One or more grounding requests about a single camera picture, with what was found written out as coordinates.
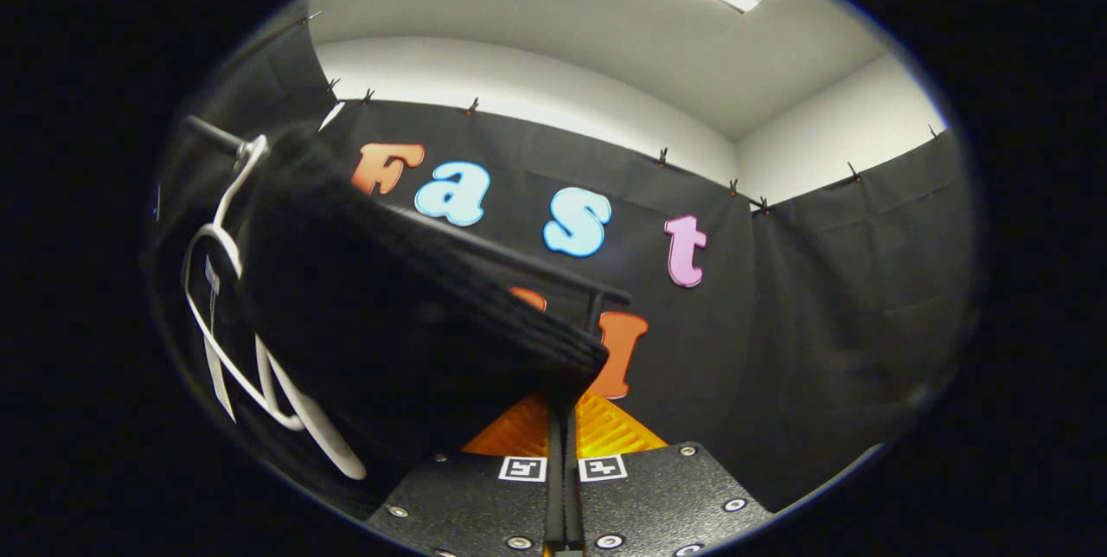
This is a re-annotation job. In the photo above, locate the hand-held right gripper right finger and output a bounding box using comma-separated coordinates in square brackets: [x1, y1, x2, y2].
[566, 389, 775, 557]

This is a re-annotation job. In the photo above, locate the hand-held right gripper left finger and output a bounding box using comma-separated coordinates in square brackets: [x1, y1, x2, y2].
[365, 391, 568, 557]

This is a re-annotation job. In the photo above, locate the black jacket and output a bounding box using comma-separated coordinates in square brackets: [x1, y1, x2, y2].
[149, 129, 611, 510]

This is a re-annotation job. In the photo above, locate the white hanger with crossbar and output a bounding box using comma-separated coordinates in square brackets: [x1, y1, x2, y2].
[183, 135, 368, 482]

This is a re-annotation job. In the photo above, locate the black clothes rack rail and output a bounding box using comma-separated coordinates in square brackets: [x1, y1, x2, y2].
[182, 114, 634, 337]

